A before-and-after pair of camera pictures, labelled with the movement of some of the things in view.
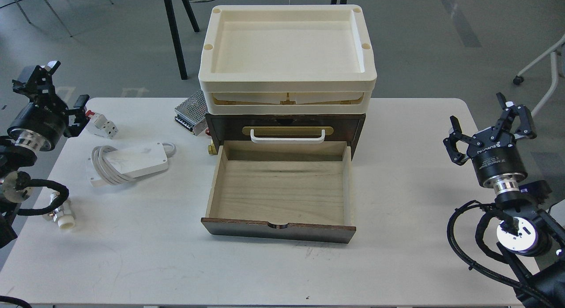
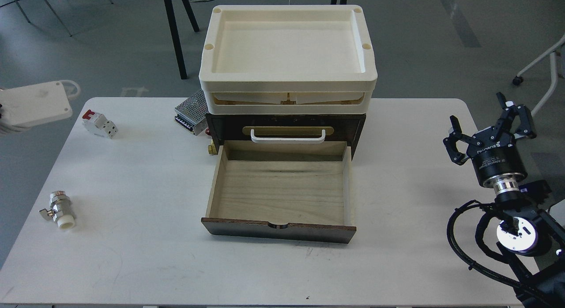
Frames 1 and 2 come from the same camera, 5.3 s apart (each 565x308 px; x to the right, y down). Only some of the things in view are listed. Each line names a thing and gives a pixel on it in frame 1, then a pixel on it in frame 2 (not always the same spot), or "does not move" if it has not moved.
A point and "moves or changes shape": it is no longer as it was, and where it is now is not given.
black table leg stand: x=180 y=50 does not move
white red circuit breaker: x=99 y=125 does not move
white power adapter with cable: x=121 y=166 moves or changes shape
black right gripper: x=496 y=161 does not move
